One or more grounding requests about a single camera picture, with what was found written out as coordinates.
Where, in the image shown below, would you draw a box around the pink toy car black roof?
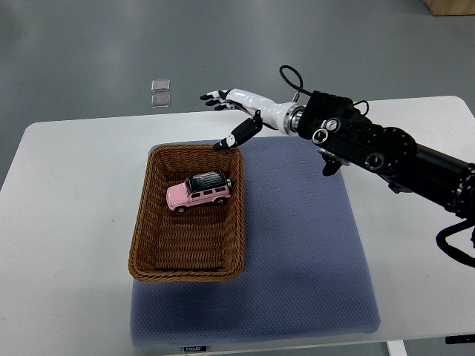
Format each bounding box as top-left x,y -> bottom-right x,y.
166,171 -> 232,213

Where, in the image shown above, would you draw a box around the black cable loop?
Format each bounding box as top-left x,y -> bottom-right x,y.
278,65 -> 315,102

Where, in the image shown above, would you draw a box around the brown wicker basket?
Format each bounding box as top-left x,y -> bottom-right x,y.
128,144 -> 245,283

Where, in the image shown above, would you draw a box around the blue-grey quilted mat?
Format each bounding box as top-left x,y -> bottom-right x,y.
131,137 -> 380,346

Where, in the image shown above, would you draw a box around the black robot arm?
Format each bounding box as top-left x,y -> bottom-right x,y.
201,89 -> 474,267

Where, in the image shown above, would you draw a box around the wooden box corner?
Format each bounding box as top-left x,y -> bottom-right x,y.
423,0 -> 475,16

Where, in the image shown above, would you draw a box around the upper metal floor plate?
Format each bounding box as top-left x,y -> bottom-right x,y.
151,79 -> 171,92

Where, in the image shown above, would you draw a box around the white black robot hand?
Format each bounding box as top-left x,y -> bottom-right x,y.
200,89 -> 293,151

